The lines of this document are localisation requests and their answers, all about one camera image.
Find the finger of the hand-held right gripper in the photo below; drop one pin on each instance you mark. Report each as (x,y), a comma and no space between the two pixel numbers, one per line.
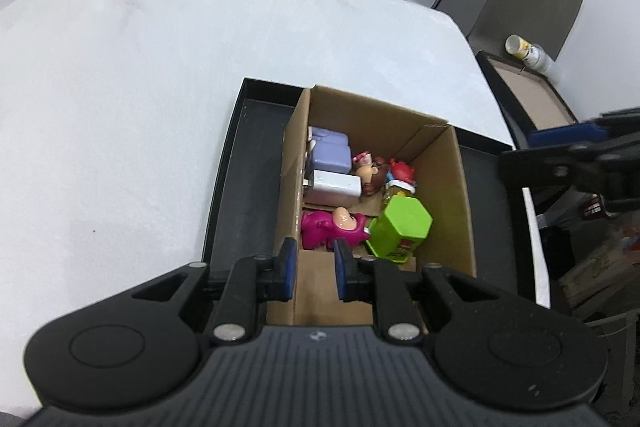
(565,134)
(540,169)

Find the white charger plug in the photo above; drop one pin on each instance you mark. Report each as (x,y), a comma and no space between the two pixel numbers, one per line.
(332,187)

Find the pink dinosaur costume figure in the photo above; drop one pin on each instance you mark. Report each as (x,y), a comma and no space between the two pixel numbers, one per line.
(320,229)

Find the white cylindrical can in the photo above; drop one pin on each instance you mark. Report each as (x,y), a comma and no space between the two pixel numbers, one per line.
(532,56)

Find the cardboard box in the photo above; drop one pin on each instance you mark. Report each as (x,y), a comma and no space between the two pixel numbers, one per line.
(450,207)

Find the lilac plastic block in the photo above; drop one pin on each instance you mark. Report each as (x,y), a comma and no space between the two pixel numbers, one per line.
(330,136)
(332,157)

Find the red crab figure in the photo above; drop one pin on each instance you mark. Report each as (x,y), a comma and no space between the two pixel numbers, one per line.
(401,171)

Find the brown monkey figurine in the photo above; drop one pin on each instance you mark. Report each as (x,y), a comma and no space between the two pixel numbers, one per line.
(372,174)

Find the black framed cork board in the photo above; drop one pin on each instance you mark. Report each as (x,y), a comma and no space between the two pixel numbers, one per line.
(530,97)

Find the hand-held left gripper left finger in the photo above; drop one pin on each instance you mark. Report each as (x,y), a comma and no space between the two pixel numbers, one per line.
(287,269)

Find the black tray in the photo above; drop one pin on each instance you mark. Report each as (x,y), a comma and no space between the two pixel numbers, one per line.
(250,157)

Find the green plastic toy box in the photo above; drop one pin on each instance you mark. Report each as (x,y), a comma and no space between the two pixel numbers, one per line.
(402,227)

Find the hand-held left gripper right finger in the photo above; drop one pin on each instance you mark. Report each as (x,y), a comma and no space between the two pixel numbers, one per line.
(341,272)

